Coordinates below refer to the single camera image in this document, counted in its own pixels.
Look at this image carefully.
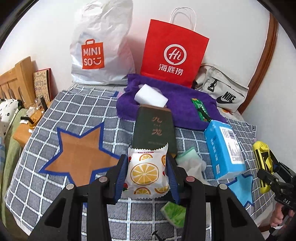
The green snack packet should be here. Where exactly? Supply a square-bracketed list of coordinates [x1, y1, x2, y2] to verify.
[191, 98, 211, 123]

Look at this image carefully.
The person's right hand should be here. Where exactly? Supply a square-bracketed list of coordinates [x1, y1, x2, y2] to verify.
[269, 202, 284, 227]

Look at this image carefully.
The purple towel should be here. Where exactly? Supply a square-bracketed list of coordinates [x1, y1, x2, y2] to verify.
[116, 74, 227, 131]

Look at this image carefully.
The orange print wet wipe pack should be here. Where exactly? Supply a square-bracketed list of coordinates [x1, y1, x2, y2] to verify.
[121, 145, 170, 199]

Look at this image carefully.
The wooden nightstand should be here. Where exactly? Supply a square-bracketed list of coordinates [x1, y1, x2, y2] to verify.
[12, 99, 55, 148]

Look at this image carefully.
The brown star felt mat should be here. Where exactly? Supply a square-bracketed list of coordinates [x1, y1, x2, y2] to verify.
[39, 122, 120, 186]

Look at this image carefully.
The grey checked bed sheet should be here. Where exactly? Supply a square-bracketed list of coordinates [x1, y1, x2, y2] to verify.
[6, 89, 263, 240]

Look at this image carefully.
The green scouring sponge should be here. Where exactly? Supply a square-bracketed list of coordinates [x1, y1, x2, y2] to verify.
[161, 202, 186, 228]

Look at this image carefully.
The patterned book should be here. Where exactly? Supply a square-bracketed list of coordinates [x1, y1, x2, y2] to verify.
[33, 68, 52, 102]

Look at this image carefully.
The blue star felt mat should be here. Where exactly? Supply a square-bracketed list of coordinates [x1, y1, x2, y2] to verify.
[227, 174, 253, 207]

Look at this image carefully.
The yellow black small pouch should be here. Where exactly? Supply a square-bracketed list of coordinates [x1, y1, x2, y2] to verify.
[252, 140, 273, 194]

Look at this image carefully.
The wooden headboard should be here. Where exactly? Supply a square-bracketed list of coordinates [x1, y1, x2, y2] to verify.
[0, 57, 36, 107]

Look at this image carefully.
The white fruit print mattress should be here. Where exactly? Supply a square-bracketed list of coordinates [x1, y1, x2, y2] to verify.
[217, 107, 244, 122]

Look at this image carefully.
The dark green box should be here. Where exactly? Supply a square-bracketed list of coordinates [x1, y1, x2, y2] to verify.
[132, 105, 178, 157]

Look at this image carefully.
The blue tissue pack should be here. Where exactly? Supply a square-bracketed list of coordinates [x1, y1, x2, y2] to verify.
[204, 120, 246, 180]

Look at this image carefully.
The beige Nike waist bag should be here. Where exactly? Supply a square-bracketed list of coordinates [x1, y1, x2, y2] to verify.
[194, 63, 249, 113]

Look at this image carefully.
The wooden door frame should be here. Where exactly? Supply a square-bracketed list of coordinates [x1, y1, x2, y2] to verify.
[238, 13, 278, 114]

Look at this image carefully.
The red paper shopping bag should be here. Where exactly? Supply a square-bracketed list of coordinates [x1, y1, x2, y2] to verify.
[140, 7, 209, 88]

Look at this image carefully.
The white spotted pillow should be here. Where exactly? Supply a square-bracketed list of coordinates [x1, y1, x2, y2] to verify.
[0, 99, 19, 137]

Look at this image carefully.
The white fabric glove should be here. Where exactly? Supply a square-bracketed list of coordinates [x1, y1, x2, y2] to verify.
[176, 147, 209, 185]

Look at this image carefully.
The white Miniso plastic bag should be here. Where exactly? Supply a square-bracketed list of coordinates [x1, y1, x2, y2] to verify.
[70, 1, 135, 85]

